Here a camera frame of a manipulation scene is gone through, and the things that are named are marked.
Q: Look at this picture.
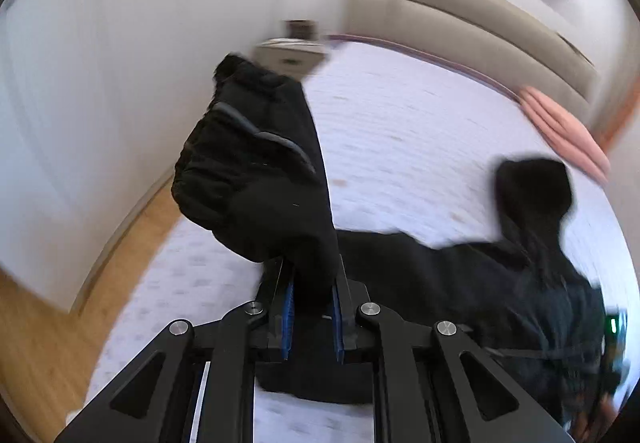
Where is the beige padded headboard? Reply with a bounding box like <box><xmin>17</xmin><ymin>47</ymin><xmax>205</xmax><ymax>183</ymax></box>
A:
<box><xmin>345</xmin><ymin>0</ymin><xmax>598</xmax><ymax>102</ymax></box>

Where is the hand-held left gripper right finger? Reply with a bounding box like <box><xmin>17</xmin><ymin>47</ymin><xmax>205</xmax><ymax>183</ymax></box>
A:
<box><xmin>331</xmin><ymin>254</ymin><xmax>577</xmax><ymax>443</ymax></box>

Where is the beige curtain with orange band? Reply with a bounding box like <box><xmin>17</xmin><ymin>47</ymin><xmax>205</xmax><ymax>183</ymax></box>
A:
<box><xmin>595</xmin><ymin>108</ymin><xmax>632</xmax><ymax>152</ymax></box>

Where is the floral quilted bedspread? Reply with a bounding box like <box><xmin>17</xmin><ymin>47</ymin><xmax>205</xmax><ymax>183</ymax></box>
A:
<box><xmin>67</xmin><ymin>35</ymin><xmax>632</xmax><ymax>443</ymax></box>

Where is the small dark box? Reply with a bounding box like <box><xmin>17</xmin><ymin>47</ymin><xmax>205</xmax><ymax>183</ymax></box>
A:
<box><xmin>285</xmin><ymin>19</ymin><xmax>317</xmax><ymax>40</ymax></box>

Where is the pink pillow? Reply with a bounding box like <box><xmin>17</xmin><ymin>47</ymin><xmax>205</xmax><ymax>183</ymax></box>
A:
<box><xmin>517</xmin><ymin>85</ymin><xmax>612</xmax><ymax>184</ymax></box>

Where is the black hooded jacket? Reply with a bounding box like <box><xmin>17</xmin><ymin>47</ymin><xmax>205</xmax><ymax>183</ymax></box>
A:
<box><xmin>171</xmin><ymin>54</ymin><xmax>608</xmax><ymax>430</ymax></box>

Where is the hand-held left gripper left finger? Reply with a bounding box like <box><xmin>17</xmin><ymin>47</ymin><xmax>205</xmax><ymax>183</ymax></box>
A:
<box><xmin>54</xmin><ymin>257</ymin><xmax>297</xmax><ymax>443</ymax></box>

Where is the person's right hand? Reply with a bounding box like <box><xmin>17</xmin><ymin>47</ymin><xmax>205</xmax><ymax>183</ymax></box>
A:
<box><xmin>575</xmin><ymin>395</ymin><xmax>621</xmax><ymax>441</ymax></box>

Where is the white nightstand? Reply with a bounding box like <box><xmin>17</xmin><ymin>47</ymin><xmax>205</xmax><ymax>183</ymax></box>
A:
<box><xmin>252</xmin><ymin>38</ymin><xmax>331</xmax><ymax>84</ymax></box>

